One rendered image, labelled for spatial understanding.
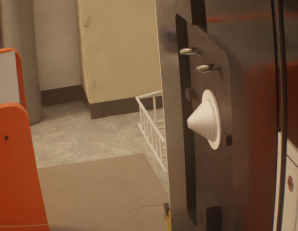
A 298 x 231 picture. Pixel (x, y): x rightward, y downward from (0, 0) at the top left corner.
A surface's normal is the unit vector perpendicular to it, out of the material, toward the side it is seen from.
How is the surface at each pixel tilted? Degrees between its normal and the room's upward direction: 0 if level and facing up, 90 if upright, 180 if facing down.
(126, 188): 0
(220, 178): 90
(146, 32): 90
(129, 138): 0
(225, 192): 90
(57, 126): 0
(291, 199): 90
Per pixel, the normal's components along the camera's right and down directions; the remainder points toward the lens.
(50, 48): 0.22, 0.35
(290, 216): -0.97, 0.15
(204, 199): -0.07, -0.93
